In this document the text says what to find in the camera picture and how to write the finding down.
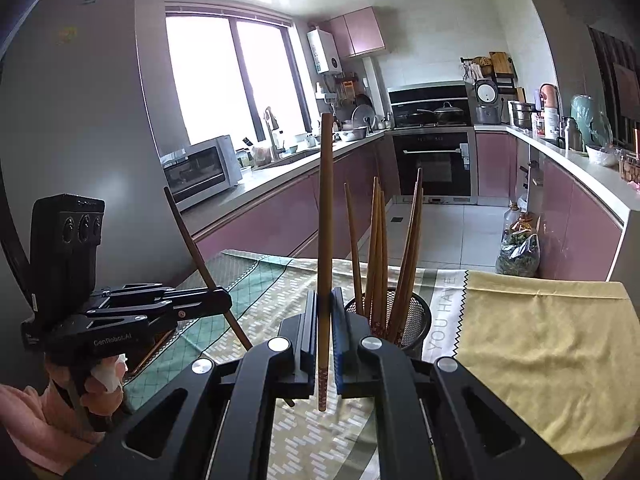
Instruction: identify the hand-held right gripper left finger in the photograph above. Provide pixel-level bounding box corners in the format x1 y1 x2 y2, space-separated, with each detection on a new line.
62 287 321 480

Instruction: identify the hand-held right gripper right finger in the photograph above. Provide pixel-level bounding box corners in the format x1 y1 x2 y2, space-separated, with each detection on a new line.
330 286 584 480

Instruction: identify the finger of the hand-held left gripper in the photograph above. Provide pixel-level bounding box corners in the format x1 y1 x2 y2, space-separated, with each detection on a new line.
90 283 176 311
79 287 234 334

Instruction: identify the wooden chopstick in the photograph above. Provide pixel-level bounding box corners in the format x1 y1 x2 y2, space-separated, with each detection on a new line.
317 112 335 414
163 186 296 407

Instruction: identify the black mesh chopstick holder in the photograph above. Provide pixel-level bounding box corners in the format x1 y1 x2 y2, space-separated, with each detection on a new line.
344 290 432 361

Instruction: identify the bundle of wooden chopsticks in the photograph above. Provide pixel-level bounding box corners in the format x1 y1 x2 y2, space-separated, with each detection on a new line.
344 167 425 347

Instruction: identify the person's left hand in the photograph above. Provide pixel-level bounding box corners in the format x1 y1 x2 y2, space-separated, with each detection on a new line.
43 352 129 415

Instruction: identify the pink base cabinet run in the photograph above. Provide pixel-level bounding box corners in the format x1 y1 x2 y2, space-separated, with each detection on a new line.
192 137 397 274
475 125 629 282

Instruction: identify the grey refrigerator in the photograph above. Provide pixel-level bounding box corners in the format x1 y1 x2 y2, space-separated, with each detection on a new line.
0 0 197 311

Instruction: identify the silver microwave oven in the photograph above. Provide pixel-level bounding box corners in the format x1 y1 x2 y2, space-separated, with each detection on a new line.
160 135 244 212

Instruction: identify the steel sink faucet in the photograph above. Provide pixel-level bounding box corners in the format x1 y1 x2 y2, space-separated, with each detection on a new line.
263 106 281 161

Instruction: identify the patterned tablecloth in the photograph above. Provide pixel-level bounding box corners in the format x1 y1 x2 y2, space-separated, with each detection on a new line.
122 249 640 480

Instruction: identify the plastic bag of greens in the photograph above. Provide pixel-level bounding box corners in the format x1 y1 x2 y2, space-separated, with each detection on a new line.
496 232 541 277

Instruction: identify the black built-in oven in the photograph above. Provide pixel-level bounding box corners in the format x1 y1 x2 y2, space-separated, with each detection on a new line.
391 130 476 206

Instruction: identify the plastic oil bottle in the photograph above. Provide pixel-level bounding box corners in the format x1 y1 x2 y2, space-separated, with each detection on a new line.
502 202 531 241

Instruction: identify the kitchen window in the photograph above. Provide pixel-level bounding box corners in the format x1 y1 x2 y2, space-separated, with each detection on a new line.
165 6 309 147

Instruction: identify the steel pot lid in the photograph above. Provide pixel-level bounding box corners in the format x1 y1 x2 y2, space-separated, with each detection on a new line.
351 104 375 131

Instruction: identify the lidded black wok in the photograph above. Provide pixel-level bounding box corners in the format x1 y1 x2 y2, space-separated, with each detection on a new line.
417 101 467 126

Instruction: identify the black range hood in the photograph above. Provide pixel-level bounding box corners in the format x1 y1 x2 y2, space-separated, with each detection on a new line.
387 81 474 129

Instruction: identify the white water heater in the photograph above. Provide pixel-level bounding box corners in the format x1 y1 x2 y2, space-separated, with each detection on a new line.
306 27 345 75

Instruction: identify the grey rice cooker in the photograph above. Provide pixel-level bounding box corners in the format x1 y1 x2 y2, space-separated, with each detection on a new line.
472 78 504 126

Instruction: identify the steel stockpot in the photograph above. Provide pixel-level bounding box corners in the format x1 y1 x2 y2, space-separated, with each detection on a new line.
509 101 537 130

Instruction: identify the steel thermos flask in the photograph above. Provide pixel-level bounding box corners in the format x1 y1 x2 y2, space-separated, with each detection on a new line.
564 117 585 152

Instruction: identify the wooden cutting board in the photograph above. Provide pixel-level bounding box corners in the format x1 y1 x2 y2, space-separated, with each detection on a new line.
489 51 515 79

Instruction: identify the teal covered appliance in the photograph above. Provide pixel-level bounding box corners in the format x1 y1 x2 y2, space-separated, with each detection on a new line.
570 95 614 149

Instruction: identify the glass jar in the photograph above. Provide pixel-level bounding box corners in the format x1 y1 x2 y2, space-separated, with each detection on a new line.
619 152 640 184

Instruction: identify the dark slatted partition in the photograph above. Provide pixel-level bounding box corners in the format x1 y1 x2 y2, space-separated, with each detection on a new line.
587 25 640 147

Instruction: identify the pink wall cabinet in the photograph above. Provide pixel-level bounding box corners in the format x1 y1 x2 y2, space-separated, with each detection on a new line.
327 6 387 59

